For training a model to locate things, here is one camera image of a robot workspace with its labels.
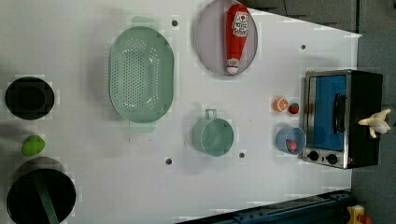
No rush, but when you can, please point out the yellow peeled toy banana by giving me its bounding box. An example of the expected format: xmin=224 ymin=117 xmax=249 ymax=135
xmin=358 ymin=108 xmax=391 ymax=138

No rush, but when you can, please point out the toaster oven black and silver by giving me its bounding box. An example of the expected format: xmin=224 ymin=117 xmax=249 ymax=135
xmin=302 ymin=70 xmax=383 ymax=169

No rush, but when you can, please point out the green perforated colander basket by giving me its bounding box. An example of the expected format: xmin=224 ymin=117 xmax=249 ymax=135
xmin=108 ymin=16 xmax=175 ymax=133

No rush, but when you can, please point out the grey round plate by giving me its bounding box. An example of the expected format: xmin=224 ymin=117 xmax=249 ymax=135
xmin=194 ymin=0 xmax=258 ymax=76

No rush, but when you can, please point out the orange slice toy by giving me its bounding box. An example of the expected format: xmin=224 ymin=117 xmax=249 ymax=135
xmin=273 ymin=97 xmax=289 ymax=112

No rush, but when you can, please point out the small red strawberry toy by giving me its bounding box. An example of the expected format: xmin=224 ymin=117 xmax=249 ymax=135
xmin=289 ymin=103 xmax=300 ymax=114

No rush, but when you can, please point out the blue plastic cup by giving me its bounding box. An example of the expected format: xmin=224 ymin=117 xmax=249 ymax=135
xmin=276 ymin=127 xmax=306 ymax=155

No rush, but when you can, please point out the red toy strawberry in cup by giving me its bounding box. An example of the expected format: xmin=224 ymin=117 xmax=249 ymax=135
xmin=286 ymin=139 xmax=297 ymax=154

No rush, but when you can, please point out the red ketchup bottle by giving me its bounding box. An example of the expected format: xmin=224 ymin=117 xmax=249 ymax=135
xmin=225 ymin=4 xmax=249 ymax=75

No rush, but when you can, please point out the green toy pepper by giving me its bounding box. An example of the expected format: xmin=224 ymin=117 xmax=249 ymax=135
xmin=21 ymin=135 xmax=46 ymax=156

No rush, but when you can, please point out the small black bowl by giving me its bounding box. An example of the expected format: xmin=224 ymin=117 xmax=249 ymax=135
xmin=5 ymin=77 xmax=55 ymax=120

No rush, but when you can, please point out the large black pot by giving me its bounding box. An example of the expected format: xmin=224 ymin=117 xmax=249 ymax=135
xmin=7 ymin=157 xmax=77 ymax=224

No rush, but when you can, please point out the blue metal frame rail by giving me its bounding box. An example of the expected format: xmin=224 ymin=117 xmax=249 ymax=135
xmin=178 ymin=190 xmax=356 ymax=224

